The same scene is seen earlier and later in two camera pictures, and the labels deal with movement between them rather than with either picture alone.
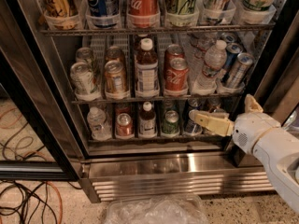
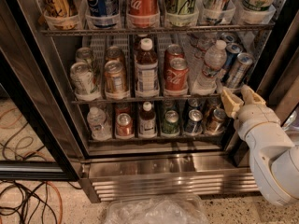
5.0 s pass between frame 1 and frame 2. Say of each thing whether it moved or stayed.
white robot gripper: moved
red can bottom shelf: stayed
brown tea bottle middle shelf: stayed
